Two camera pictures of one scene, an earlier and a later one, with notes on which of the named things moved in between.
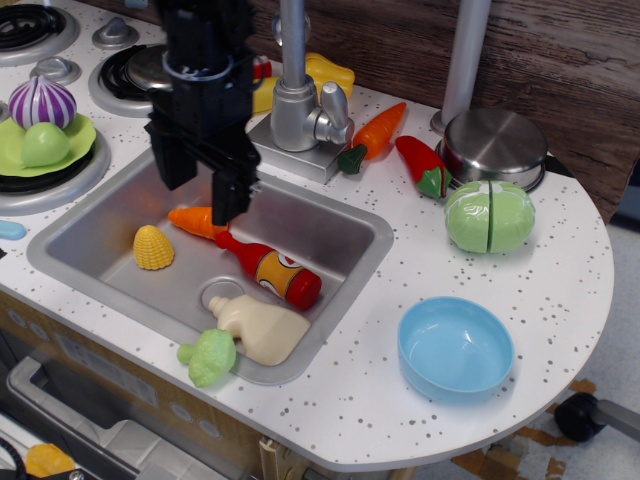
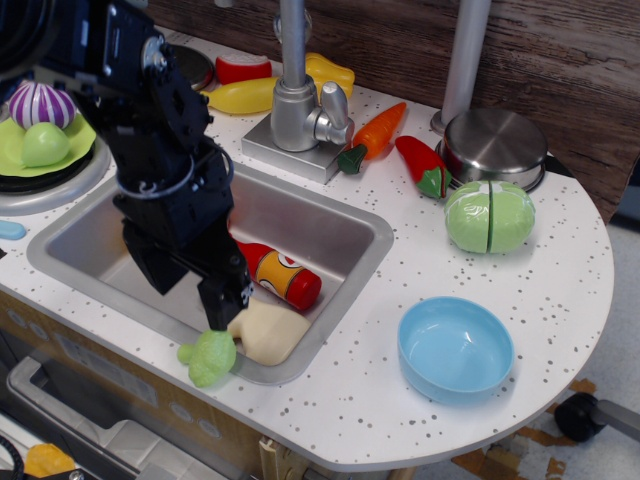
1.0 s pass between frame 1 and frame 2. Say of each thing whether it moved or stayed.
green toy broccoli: stayed
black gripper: moved
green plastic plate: stayed
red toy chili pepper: stayed
